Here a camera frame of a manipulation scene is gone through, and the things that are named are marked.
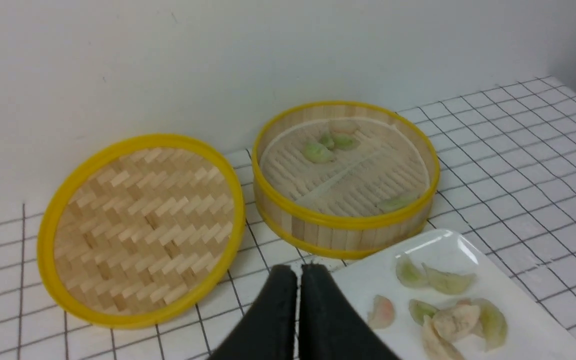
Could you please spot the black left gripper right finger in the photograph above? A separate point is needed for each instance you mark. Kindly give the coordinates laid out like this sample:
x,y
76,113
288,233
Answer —
x,y
329,327

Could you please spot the small pink dumpling on plate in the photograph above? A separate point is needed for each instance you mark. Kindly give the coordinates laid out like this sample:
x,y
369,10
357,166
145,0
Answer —
x,y
383,313

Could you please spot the white mesh steamer liner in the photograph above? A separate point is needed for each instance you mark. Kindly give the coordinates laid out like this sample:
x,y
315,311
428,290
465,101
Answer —
x,y
385,164

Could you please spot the white square plate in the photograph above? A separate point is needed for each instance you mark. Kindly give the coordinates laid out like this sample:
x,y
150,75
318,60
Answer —
x,y
533,333

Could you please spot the pale green dumpling in steamer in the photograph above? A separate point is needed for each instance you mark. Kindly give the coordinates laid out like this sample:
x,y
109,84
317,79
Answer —
x,y
397,202

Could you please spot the pale dumpling on plate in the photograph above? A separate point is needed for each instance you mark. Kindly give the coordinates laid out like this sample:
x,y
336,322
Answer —
x,y
448,283

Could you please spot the green-edged dumpling on plate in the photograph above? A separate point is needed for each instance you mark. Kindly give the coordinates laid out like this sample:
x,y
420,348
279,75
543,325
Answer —
x,y
491,326

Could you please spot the pinkish dumpling on plate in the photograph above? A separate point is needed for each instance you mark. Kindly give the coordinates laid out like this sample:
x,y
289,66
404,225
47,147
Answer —
x,y
446,326

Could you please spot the yellow-rimmed woven bamboo lid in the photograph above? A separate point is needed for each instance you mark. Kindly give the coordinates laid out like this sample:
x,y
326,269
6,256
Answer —
x,y
142,231

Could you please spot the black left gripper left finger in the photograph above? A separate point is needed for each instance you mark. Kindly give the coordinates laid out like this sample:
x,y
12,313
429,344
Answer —
x,y
267,330

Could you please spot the small green dumpling on plate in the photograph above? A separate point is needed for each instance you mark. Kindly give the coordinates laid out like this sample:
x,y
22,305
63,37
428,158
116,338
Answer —
x,y
418,310

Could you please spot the yellow-rimmed bamboo steamer basket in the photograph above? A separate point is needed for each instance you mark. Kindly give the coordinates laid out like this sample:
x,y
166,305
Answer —
x,y
335,236

